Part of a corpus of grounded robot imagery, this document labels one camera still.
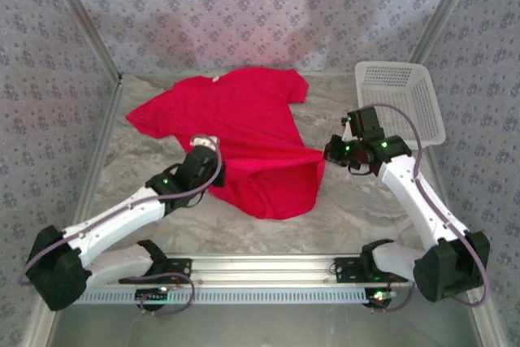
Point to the red t-shirt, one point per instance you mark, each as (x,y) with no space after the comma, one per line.
(243,119)

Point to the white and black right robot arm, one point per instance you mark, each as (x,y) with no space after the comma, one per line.
(422,200)

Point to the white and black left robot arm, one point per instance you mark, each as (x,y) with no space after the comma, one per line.
(122,217)

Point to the white perforated plastic basket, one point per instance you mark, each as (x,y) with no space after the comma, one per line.
(406,91)

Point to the black controller board with LED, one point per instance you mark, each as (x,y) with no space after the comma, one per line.
(152,293)
(380,296)

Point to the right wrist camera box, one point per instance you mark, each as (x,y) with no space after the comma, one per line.
(348,133)

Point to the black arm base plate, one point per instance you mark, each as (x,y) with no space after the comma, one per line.
(178,270)
(349,271)

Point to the aluminium mounting rail beam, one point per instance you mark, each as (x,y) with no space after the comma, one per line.
(264,270)

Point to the aluminium corner post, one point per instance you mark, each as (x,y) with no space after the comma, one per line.
(86,18)
(445,7)

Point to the aluminium frame leg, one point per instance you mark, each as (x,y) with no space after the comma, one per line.
(487,326)
(36,330)

